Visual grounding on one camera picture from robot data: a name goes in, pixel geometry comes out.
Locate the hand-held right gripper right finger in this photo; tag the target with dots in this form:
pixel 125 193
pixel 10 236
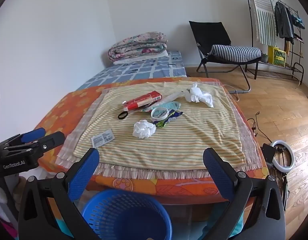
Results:
pixel 219 172

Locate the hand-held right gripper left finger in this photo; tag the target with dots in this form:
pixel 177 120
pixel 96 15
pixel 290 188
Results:
pixel 85 172

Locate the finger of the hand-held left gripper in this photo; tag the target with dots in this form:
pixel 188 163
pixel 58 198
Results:
pixel 33 133
pixel 52 140

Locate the blue plastic basket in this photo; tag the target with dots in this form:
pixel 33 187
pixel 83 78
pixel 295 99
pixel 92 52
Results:
pixel 133 205

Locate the teal paper wrapper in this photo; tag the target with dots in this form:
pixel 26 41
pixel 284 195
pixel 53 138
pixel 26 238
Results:
pixel 172 104

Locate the white label card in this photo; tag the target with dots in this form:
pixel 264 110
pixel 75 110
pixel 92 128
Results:
pixel 102 138

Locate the yellow striped towel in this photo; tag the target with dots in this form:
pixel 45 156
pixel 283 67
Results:
pixel 169 145

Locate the pink cloth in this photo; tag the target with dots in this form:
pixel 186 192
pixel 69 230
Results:
pixel 6 228

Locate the crumpled white tissue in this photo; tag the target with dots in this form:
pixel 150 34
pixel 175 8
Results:
pixel 144 130
pixel 194 92

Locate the green blue snack wrapper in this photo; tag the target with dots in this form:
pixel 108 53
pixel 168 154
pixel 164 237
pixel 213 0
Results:
pixel 174 115

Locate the white tape roll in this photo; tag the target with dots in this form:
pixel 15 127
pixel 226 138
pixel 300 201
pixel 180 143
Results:
pixel 159 116

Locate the long white wrapper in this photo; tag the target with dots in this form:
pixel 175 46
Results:
pixel 169 97

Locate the red cardboard box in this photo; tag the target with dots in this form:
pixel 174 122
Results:
pixel 141 101

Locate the blue checked bed sheet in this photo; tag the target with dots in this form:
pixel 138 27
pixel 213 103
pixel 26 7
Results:
pixel 144 72

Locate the striped cushion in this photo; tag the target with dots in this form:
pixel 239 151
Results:
pixel 234 52

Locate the folded floral quilt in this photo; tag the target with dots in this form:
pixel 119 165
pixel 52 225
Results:
pixel 138 45

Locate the black metal clothes rack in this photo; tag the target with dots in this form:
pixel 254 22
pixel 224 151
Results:
pixel 302 73

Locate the yellow green box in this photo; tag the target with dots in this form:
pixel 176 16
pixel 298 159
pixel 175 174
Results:
pixel 276 56

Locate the black folding chair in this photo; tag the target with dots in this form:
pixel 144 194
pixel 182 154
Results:
pixel 209 33

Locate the green striped hanging towel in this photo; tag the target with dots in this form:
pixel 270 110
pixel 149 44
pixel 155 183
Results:
pixel 265 20

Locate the dark hanging jacket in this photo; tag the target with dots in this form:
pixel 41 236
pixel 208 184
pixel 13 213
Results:
pixel 283 22

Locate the teal hanging garment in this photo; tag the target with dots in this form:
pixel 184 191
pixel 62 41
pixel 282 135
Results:
pixel 299 22

